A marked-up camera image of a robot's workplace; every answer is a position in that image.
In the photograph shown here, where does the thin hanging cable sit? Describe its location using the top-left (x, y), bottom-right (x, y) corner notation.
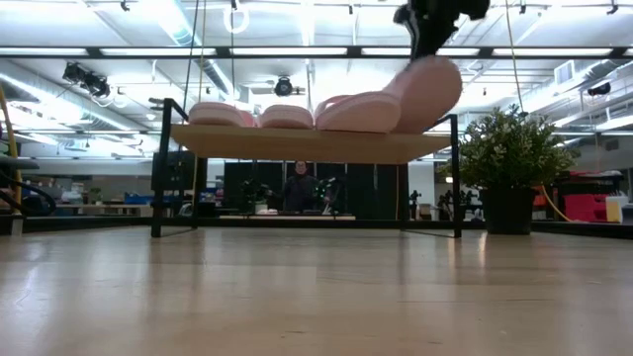
top-left (503, 0), bottom-right (525, 118)

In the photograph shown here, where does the hanging black cable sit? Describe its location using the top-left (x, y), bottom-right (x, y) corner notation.
top-left (182, 0), bottom-right (200, 113)

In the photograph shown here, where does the black metal rig frame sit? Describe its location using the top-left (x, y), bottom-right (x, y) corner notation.
top-left (0, 45), bottom-right (633, 238)

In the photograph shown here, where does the thick black cable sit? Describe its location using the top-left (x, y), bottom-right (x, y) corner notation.
top-left (0, 170), bottom-right (56, 217)

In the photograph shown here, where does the small background plant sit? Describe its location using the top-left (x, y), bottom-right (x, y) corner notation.
top-left (240, 177), bottom-right (273, 215)

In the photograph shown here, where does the person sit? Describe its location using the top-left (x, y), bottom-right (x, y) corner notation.
top-left (282, 160), bottom-right (322, 214)

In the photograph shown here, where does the red cart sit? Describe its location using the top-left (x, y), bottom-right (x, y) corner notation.
top-left (557, 170), bottom-right (625, 223)

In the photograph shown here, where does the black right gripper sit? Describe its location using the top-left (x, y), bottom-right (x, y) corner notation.
top-left (394, 0), bottom-right (491, 59)

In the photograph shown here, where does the dark grey desk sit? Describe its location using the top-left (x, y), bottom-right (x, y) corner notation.
top-left (0, 155), bottom-right (41, 172)

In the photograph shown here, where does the small green potted plant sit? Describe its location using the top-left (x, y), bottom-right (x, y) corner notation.
top-left (437, 103), bottom-right (580, 236)

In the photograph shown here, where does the wooden shelf with black frame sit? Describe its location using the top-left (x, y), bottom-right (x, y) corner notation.
top-left (150, 97), bottom-right (464, 239)

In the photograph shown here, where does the pink slide sandal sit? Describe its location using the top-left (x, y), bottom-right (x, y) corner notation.
top-left (315, 91), bottom-right (403, 134)
top-left (187, 101), bottom-right (254, 129)
top-left (256, 104), bottom-right (316, 131)
top-left (383, 54), bottom-right (464, 135)

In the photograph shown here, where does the black partition wall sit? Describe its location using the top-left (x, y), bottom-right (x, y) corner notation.
top-left (223, 160), bottom-right (411, 219)

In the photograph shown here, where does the black screen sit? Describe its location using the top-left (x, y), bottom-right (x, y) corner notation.
top-left (162, 150), bottom-right (209, 204)

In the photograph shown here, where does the yellow cable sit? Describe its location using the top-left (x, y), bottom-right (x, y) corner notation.
top-left (541, 185), bottom-right (578, 223)

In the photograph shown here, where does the yellow container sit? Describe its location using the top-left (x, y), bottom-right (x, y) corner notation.
top-left (605, 196), bottom-right (625, 223)

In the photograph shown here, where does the white cable loop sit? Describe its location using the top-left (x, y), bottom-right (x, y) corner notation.
top-left (222, 4), bottom-right (251, 35)

